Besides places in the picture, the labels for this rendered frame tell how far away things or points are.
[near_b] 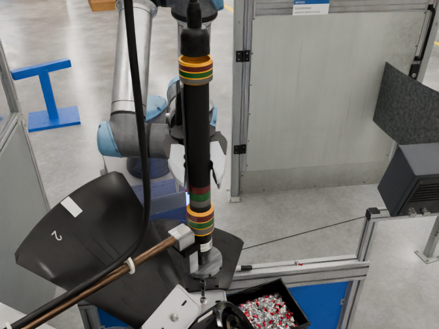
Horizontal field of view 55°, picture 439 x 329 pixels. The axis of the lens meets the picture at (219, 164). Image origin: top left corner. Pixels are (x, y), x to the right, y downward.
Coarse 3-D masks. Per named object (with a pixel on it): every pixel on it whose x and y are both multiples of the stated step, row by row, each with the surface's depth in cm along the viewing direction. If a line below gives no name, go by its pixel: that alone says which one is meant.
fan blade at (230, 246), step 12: (156, 228) 96; (168, 228) 96; (216, 228) 102; (216, 240) 97; (228, 240) 99; (240, 240) 102; (168, 252) 90; (228, 252) 94; (240, 252) 96; (228, 264) 89; (180, 276) 85; (216, 276) 85; (228, 276) 86; (192, 288) 82; (204, 288) 82; (216, 288) 82; (228, 288) 82
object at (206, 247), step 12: (192, 12) 49; (192, 24) 49; (180, 36) 50; (192, 36) 49; (204, 36) 50; (180, 48) 51; (192, 48) 50; (204, 48) 51; (204, 240) 68; (204, 252) 69; (204, 264) 71
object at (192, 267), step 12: (180, 240) 64; (192, 240) 66; (180, 252) 66; (192, 252) 66; (216, 252) 73; (180, 264) 71; (192, 264) 68; (216, 264) 71; (192, 276) 70; (204, 276) 70
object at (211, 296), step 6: (192, 294) 81; (198, 294) 81; (210, 294) 81; (216, 294) 81; (222, 294) 81; (198, 300) 80; (210, 300) 80; (222, 300) 80; (204, 306) 78; (210, 306) 78
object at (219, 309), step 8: (216, 304) 70; (224, 304) 71; (232, 304) 73; (208, 312) 69; (216, 312) 68; (224, 312) 72; (232, 312) 73; (240, 312) 74; (208, 320) 68; (216, 320) 67; (224, 320) 69; (232, 320) 71; (240, 320) 74; (248, 320) 75; (192, 328) 69; (200, 328) 68; (208, 328) 67; (216, 328) 66; (224, 328) 68; (232, 328) 70; (240, 328) 72; (248, 328) 74
